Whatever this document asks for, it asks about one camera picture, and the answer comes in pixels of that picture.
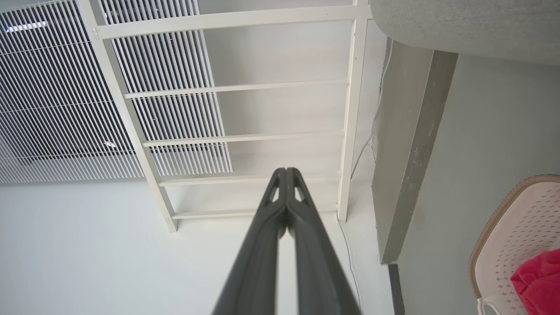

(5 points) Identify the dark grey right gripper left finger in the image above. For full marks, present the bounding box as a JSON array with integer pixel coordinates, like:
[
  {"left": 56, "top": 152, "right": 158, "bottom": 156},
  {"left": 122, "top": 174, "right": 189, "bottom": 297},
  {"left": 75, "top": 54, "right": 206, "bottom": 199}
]
[{"left": 213, "top": 168, "right": 287, "bottom": 315}]

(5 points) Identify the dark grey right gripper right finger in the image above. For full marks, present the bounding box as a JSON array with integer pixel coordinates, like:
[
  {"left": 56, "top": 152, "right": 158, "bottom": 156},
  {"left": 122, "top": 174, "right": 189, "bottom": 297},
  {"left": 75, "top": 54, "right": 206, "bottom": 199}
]
[{"left": 286, "top": 168, "right": 362, "bottom": 315}]

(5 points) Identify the white perforated laundry basket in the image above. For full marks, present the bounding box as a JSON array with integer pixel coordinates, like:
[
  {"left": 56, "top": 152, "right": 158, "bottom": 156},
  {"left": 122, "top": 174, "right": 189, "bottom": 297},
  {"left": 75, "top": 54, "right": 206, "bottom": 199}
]
[{"left": 468, "top": 174, "right": 560, "bottom": 315}]

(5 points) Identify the black baseboard strip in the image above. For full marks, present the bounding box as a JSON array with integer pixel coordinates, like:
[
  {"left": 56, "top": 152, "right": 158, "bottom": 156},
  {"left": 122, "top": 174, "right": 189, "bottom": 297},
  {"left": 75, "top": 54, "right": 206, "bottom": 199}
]
[{"left": 388, "top": 262, "right": 406, "bottom": 315}]

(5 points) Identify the grey concrete raised step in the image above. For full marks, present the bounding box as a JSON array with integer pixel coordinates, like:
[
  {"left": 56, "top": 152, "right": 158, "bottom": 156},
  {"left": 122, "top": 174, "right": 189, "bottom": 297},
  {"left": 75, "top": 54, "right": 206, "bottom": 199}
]
[{"left": 372, "top": 37, "right": 459, "bottom": 264}]

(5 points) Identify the red white sports garment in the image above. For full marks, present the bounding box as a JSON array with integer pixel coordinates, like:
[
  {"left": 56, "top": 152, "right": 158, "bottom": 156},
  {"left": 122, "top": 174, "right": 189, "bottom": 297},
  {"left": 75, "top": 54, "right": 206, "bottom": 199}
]
[{"left": 511, "top": 248, "right": 560, "bottom": 315}]

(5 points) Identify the white wooden railing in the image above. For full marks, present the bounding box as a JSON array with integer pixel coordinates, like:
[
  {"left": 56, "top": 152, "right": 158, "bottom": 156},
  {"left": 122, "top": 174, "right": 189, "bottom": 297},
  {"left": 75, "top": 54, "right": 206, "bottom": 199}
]
[{"left": 77, "top": 0, "right": 372, "bottom": 232}]

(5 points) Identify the white slatted vent panel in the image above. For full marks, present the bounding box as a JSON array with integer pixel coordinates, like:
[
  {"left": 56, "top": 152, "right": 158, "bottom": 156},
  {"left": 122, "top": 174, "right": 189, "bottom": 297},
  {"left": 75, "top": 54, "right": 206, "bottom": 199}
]
[{"left": 0, "top": 0, "right": 234, "bottom": 184}]

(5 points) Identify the grey fabric sofa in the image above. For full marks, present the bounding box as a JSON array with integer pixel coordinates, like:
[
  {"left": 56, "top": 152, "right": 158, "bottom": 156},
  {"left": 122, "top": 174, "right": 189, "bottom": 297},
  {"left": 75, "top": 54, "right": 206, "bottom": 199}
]
[{"left": 370, "top": 0, "right": 560, "bottom": 66}]

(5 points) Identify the thin pale wall cable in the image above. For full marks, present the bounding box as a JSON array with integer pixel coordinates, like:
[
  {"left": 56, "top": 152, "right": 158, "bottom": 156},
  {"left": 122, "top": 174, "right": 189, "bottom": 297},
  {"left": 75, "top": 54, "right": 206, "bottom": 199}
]
[{"left": 336, "top": 38, "right": 394, "bottom": 309}]

